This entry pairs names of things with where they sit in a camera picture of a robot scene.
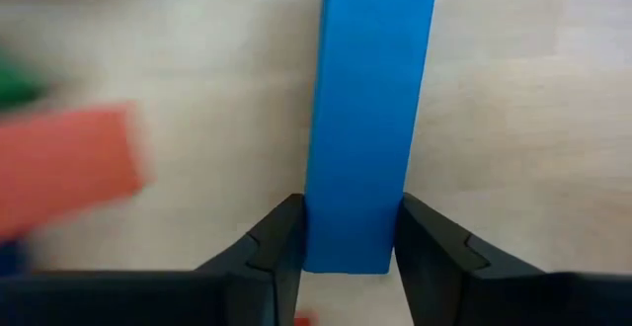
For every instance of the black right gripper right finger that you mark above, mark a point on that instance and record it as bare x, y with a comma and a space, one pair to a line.
518, 301

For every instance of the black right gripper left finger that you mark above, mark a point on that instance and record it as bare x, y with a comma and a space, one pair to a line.
148, 301

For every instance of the blue long block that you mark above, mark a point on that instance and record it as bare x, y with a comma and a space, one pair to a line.
370, 118

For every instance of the green long block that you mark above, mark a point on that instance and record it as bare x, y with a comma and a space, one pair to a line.
17, 86

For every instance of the red slanted block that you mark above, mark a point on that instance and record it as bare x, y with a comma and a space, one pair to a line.
303, 321

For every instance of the red long block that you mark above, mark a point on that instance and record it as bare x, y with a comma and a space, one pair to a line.
59, 168

